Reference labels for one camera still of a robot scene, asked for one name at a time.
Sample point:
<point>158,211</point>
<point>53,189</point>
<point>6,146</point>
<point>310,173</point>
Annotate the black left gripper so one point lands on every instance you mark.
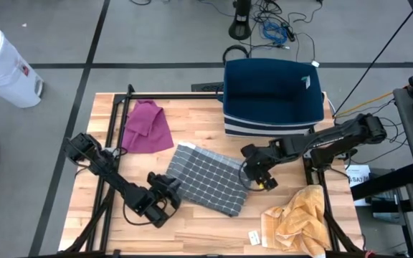
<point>160,197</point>

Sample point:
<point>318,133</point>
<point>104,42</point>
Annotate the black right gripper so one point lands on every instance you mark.
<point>265,157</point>

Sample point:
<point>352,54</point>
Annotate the grey white-checked towel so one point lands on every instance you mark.
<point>210,179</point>

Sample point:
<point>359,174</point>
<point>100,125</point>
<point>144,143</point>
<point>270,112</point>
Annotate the magenta towel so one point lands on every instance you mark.
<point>147,129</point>

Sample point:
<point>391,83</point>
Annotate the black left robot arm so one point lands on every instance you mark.
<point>117,179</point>

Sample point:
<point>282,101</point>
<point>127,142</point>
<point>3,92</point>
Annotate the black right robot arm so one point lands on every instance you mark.
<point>335,138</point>

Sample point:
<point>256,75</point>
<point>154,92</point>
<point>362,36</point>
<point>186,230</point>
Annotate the yellow checked towel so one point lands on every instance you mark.
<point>296,222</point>

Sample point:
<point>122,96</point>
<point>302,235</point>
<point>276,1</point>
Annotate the navy white striped basket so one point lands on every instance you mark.
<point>271,96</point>

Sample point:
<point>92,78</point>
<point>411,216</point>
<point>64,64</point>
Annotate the white paper tag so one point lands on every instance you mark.
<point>254,237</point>

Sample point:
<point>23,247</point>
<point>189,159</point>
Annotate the green white basket tag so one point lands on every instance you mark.
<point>306,81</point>

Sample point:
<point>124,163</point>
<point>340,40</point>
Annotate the white paper sheet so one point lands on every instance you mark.
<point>359,177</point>

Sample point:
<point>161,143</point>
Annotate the white power adapter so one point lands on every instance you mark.
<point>315,63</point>

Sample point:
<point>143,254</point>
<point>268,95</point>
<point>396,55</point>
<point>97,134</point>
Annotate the black desk crossbar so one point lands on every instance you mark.
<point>385,181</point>

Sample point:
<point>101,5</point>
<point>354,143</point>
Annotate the black floor stand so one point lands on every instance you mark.
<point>240,25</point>

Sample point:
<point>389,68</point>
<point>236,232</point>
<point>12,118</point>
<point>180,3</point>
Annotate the white trash bin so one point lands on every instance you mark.
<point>2,68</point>

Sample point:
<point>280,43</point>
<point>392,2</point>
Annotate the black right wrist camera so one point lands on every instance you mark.
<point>269,182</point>

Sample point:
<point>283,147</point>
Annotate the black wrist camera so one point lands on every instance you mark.
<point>158,218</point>
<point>269,182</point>

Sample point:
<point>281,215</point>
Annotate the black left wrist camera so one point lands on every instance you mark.
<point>158,218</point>

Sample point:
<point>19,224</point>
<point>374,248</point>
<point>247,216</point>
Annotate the black table frame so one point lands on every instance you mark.
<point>174,96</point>

